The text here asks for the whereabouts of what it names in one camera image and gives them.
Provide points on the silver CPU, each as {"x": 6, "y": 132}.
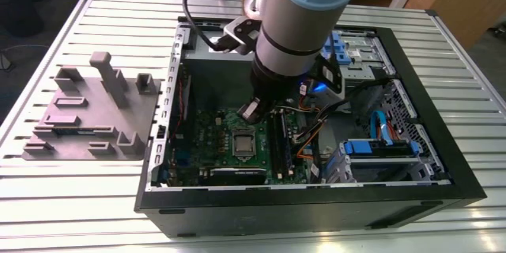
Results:
{"x": 244, "y": 144}

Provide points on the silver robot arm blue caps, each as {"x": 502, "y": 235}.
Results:
{"x": 296, "y": 22}

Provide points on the grey power supply unit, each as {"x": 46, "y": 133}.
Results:
{"x": 213, "y": 81}

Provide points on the black RAM slot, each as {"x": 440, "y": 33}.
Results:
{"x": 272, "y": 146}
{"x": 279, "y": 143}

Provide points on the RAM stick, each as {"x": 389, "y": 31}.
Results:
{"x": 287, "y": 146}
{"x": 74, "y": 131}

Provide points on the blue drive bay latch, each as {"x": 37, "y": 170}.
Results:
{"x": 344, "y": 57}

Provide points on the metal drive cage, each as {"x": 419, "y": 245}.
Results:
{"x": 359, "y": 72}

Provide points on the green motherboard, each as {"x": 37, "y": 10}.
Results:
{"x": 205, "y": 134}

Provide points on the hard disk in blue carrier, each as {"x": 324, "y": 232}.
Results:
{"x": 359, "y": 147}

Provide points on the black graphics card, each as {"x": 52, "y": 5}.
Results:
{"x": 236, "y": 176}

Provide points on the blue expansion slot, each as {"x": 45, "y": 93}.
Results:
{"x": 181, "y": 158}

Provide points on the metal disk bay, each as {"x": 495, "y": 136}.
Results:
{"x": 383, "y": 160}

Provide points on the black PC case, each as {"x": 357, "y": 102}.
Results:
{"x": 276, "y": 214}

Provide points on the grey parts rack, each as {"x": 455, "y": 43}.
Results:
{"x": 102, "y": 116}

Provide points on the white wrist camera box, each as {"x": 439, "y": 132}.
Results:
{"x": 329, "y": 78}

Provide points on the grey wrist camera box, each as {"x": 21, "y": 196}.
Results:
{"x": 243, "y": 29}

